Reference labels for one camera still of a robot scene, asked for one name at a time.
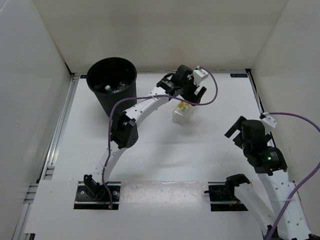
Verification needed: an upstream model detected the clear bottle orange fruit label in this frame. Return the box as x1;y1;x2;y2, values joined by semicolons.
172;101;195;125

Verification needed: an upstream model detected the clear bottle black label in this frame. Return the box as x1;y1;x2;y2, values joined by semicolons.
104;85;119;94

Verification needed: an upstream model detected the orange juice bottle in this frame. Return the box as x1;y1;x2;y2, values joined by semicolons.
117;81;130;91

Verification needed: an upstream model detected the crushed clear bottle blue label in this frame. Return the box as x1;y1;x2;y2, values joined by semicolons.
93;84;105;91

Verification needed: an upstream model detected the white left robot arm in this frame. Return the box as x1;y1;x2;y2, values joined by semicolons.
84;65;209;200

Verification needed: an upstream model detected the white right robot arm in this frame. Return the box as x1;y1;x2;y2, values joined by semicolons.
224;114;319;240

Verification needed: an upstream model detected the black plastic waste bin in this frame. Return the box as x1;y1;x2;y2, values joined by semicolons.
86;57;138;116

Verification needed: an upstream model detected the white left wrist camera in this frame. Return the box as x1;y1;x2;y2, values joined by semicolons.
192;66;209;86

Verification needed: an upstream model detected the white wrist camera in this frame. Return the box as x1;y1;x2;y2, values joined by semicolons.
192;66;209;86
259;112;277;133

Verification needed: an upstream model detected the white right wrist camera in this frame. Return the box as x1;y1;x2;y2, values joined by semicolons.
259;112;277;133

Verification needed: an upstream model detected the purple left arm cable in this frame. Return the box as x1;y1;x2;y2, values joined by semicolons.
101;68;219;210

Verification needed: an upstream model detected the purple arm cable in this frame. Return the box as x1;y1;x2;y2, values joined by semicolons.
101;68;219;210
261;112;320;240

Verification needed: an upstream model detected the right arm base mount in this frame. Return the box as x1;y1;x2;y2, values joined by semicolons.
203;173;251;212

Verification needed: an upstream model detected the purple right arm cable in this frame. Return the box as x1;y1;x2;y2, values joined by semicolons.
261;112;320;240

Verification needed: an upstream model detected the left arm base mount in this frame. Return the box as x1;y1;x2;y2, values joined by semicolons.
73;181;121;211

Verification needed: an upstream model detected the aluminium frame rail left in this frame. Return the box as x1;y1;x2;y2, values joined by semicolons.
12;73;80;240

